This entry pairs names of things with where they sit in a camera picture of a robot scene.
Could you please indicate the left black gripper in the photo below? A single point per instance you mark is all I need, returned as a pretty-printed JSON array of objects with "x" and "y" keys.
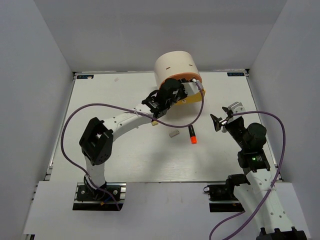
[{"x": 182, "y": 89}]

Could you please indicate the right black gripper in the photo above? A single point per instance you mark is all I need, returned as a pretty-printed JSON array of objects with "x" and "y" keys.
[{"x": 217, "y": 124}]

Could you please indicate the orange top drawer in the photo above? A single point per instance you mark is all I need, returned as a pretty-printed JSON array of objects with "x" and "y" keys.
[{"x": 184, "y": 75}]

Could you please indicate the yellow drawer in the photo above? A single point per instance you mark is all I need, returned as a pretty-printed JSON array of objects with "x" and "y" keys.
[{"x": 192, "y": 99}]

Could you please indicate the orange highlighter marker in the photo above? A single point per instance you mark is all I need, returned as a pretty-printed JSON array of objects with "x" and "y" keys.
[{"x": 192, "y": 134}]

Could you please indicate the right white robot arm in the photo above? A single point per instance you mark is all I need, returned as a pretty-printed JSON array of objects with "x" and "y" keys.
[{"x": 255, "y": 187}]

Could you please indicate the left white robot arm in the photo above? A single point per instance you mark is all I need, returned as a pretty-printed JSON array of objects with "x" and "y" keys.
[{"x": 98, "y": 137}]

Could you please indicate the cream cylindrical drawer organizer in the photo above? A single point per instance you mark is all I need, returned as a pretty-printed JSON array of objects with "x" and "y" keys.
[{"x": 173, "y": 62}]

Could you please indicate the small tan eraser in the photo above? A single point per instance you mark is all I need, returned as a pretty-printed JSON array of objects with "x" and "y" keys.
[{"x": 154, "y": 123}]

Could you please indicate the grey white eraser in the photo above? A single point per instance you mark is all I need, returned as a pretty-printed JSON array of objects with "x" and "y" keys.
[{"x": 174, "y": 133}]

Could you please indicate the right blue table label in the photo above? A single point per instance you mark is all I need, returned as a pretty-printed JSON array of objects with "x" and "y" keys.
[{"x": 235, "y": 74}]

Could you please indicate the blue table label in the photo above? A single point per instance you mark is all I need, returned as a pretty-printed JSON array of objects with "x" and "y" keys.
[
  {"x": 84, "y": 77},
  {"x": 235, "y": 74}
]

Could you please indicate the left blue table label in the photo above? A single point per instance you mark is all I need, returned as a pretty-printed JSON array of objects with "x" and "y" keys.
[{"x": 84, "y": 77}]

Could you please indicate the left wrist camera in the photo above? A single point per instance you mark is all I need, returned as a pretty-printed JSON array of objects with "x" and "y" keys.
[{"x": 192, "y": 87}]

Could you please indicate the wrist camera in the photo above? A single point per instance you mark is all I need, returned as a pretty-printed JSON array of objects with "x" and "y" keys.
[
  {"x": 192, "y": 87},
  {"x": 236, "y": 108}
]

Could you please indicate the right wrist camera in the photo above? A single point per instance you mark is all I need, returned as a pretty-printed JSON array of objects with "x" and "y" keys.
[{"x": 236, "y": 108}]

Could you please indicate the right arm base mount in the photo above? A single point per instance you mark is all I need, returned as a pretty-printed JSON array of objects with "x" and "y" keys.
[{"x": 221, "y": 195}]

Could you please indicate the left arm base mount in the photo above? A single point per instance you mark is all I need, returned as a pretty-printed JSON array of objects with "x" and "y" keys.
[{"x": 84, "y": 200}]

